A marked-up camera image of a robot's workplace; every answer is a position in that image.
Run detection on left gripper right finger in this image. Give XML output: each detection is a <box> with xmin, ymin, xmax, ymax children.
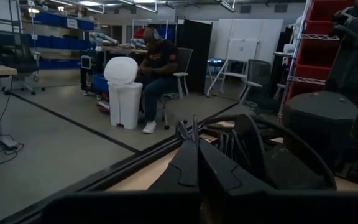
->
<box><xmin>200</xmin><ymin>141</ymin><xmax>358</xmax><ymax>224</ymax></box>

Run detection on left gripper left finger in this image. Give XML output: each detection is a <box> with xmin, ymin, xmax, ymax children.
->
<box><xmin>42</xmin><ymin>139</ymin><xmax>201</xmax><ymax>224</ymax></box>

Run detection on thin black cord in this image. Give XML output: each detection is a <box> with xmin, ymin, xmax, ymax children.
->
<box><xmin>202</xmin><ymin>113</ymin><xmax>337</xmax><ymax>191</ymax></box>

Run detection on white trash bin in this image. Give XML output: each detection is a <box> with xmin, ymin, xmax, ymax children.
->
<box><xmin>103</xmin><ymin>56</ymin><xmax>144</xmax><ymax>131</ymax></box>

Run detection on blue floor crate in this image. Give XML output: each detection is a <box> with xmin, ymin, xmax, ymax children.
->
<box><xmin>92</xmin><ymin>73</ymin><xmax>110</xmax><ymax>94</ymax></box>

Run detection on black mesh office chair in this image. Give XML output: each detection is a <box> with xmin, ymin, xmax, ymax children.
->
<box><xmin>239</xmin><ymin>58</ymin><xmax>282</xmax><ymax>113</ymax></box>
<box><xmin>0</xmin><ymin>30</ymin><xmax>46</xmax><ymax>96</ymax></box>

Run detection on black cart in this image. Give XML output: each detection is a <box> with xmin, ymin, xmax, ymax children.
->
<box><xmin>80</xmin><ymin>51</ymin><xmax>105</xmax><ymax>94</ymax></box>

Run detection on white framed office chair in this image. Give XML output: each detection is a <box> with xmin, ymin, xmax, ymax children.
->
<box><xmin>158</xmin><ymin>47</ymin><xmax>195</xmax><ymax>130</ymax></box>

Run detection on person's white shoe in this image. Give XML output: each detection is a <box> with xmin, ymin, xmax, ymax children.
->
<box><xmin>137</xmin><ymin>26</ymin><xmax>180</xmax><ymax>134</ymax></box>

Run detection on wooden work table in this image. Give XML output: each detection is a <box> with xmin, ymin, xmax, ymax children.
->
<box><xmin>99</xmin><ymin>45</ymin><xmax>149</xmax><ymax>55</ymax></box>

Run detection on white easel board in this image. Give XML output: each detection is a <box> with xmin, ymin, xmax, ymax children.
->
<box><xmin>206</xmin><ymin>37</ymin><xmax>259</xmax><ymax>97</ymax></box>

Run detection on red storage bin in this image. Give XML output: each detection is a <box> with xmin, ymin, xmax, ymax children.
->
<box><xmin>134</xmin><ymin>27</ymin><xmax>147</xmax><ymax>40</ymax></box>

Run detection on shelf with blue bins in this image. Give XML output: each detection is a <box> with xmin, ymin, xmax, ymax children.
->
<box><xmin>0</xmin><ymin>12</ymin><xmax>98</xmax><ymax>71</ymax></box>

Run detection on black partition panel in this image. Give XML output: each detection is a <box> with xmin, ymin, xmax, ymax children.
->
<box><xmin>176</xmin><ymin>19</ymin><xmax>213</xmax><ymax>94</ymax></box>

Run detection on red bin wire rack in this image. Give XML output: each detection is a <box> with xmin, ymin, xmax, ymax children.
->
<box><xmin>277</xmin><ymin>0</ymin><xmax>358</xmax><ymax>156</ymax></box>

